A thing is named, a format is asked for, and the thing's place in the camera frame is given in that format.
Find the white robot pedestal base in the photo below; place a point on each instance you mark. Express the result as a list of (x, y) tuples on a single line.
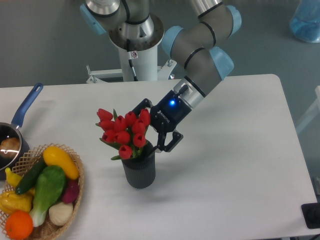
[(135, 66)]

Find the yellow bell pepper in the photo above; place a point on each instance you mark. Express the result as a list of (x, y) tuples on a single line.
[(11, 202)]

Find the red tulip bouquet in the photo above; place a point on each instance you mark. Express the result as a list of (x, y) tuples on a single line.
[(126, 134)]

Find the dark green cucumber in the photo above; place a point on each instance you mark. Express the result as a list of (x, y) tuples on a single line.
[(29, 180)]

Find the brown bread roll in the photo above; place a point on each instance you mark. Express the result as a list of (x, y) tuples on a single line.
[(9, 148)]

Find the white frame at right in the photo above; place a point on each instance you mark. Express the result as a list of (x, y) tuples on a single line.
[(312, 111)]

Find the orange fruit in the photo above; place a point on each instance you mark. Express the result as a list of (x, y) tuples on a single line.
[(19, 225)]

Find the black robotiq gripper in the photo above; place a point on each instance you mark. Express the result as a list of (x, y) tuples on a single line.
[(170, 113)]

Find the yellow squash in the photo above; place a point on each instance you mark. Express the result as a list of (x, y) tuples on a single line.
[(55, 156)]

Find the blue translucent water bottle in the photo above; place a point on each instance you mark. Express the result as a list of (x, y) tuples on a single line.
[(305, 23)]

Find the black device at edge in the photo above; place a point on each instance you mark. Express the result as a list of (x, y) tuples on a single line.
[(311, 214)]

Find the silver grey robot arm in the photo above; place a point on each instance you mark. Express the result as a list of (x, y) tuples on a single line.
[(136, 32)]

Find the yellow banana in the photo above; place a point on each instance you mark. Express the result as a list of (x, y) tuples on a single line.
[(12, 179)]

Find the green bok choy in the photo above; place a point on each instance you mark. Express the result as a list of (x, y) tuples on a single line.
[(48, 188)]

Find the blue handled saucepan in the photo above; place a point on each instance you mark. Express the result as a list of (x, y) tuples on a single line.
[(12, 130)]

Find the dark grey ribbed vase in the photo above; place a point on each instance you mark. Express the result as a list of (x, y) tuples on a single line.
[(140, 172)]

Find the white garlic bulb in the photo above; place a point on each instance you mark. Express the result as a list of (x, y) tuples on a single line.
[(60, 213)]

